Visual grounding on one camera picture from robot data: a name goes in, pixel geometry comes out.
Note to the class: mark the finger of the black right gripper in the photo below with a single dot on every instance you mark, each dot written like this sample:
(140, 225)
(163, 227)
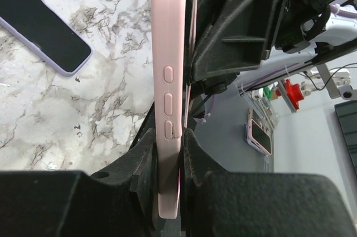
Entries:
(233, 36)

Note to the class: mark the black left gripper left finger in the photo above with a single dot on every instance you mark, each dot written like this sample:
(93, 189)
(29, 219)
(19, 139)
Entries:
(115, 201)

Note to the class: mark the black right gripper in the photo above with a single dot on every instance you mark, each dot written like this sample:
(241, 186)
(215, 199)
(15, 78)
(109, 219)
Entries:
(302, 21)

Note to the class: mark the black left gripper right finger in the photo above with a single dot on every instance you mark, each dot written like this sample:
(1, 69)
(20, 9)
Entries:
(216, 202)

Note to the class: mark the pink phone case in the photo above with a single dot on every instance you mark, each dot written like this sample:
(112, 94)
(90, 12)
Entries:
(171, 95)

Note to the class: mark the lavender phone case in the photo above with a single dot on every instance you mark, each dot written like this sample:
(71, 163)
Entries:
(28, 44)

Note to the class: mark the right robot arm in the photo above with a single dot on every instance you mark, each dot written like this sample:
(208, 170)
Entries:
(337, 39)

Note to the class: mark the background phone in pink case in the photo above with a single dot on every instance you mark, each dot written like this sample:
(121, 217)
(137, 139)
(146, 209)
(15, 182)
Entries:
(258, 134)

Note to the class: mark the red clamp in background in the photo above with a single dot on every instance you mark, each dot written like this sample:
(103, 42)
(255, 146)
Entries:
(294, 93)

